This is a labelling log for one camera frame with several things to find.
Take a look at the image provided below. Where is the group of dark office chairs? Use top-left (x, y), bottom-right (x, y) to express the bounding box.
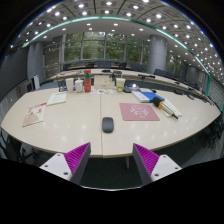
top-left (63, 60), bottom-right (201, 91)

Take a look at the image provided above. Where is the row of ceiling lights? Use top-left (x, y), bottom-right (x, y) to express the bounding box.
top-left (9, 0), bottom-right (224, 84)

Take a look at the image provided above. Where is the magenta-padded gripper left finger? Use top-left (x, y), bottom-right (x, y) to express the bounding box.
top-left (39, 142), bottom-right (92, 186)

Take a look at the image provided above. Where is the beige cardboard box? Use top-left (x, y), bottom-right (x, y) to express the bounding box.
top-left (93, 74), bottom-right (116, 90)

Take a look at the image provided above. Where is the pale lined notepad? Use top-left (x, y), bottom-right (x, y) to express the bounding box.
top-left (159, 98), bottom-right (183, 118)

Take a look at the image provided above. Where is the black handheld microphone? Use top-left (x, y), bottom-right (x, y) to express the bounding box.
top-left (151, 96), bottom-right (179, 120)

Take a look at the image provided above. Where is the pink mouse pad with drawing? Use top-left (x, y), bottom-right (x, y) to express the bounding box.
top-left (119, 102), bottom-right (161, 122)

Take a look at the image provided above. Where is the grey conference phone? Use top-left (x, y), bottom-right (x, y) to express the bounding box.
top-left (123, 83), bottom-right (141, 94)

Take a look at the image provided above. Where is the red and white booklet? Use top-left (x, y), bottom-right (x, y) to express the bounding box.
top-left (22, 101), bottom-right (48, 128)

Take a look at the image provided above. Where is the white lidded mug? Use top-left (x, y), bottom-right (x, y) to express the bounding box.
top-left (74, 79), bottom-right (84, 93)

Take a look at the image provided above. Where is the colourful printed leaflet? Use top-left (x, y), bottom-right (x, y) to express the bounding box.
top-left (90, 88), bottom-right (114, 96)

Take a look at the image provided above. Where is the red drink bottle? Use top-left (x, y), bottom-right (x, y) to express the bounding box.
top-left (83, 69), bottom-right (92, 93)

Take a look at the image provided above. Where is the green and white paper cup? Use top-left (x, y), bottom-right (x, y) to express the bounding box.
top-left (115, 77), bottom-right (126, 93)

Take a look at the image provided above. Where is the dark grey computer mouse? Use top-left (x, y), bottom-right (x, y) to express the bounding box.
top-left (101, 116), bottom-right (115, 134)

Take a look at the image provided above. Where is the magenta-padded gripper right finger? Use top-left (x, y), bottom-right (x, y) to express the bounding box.
top-left (132, 143), bottom-right (183, 186)

